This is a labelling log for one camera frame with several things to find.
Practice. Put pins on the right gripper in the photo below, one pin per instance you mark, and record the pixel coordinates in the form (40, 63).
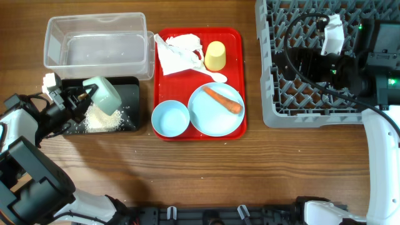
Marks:
(308, 56)

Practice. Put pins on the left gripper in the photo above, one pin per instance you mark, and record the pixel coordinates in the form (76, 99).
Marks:
(72, 107)

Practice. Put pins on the brown mushroom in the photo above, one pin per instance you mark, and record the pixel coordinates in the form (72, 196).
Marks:
(82, 96)

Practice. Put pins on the white rice pile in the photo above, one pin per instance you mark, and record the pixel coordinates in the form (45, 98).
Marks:
(97, 121)

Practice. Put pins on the green bowl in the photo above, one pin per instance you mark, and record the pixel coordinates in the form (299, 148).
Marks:
(106, 98)

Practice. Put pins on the orange carrot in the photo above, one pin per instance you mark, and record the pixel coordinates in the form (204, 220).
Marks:
(232, 106)

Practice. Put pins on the white plastic spoon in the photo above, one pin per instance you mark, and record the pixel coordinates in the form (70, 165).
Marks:
(217, 77)

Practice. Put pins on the yellow plastic cup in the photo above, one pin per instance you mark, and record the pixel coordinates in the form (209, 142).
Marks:
(215, 58)

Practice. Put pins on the small light blue bowl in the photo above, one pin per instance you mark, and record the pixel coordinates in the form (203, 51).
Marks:
(170, 118)

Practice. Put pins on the white napkin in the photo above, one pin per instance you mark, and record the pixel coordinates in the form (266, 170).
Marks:
(180, 53)

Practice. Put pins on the light blue plate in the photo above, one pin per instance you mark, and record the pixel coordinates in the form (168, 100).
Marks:
(210, 117)

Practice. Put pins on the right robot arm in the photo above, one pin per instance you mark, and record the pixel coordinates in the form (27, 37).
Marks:
(371, 75)

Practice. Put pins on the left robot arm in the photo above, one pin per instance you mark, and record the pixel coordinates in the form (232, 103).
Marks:
(34, 189)

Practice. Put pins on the grey dishwasher rack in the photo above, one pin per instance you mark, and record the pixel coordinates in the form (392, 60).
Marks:
(294, 104)

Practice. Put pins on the black waste tray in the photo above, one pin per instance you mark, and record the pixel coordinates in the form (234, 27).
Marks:
(129, 91)

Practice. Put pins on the clear plastic bin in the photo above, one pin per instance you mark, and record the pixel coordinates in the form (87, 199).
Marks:
(109, 45)

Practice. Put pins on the red serving tray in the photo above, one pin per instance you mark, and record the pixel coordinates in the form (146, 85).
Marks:
(179, 86)

